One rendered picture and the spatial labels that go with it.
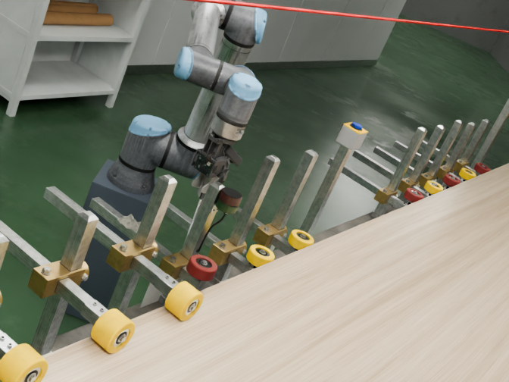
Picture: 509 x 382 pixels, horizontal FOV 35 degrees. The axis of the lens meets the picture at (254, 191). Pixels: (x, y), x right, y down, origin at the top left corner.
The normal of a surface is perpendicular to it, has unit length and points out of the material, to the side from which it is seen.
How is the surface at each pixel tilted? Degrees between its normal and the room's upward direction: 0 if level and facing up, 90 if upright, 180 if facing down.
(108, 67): 90
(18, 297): 0
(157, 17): 90
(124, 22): 90
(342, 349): 0
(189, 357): 0
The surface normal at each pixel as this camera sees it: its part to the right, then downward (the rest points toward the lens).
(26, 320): 0.38, -0.84
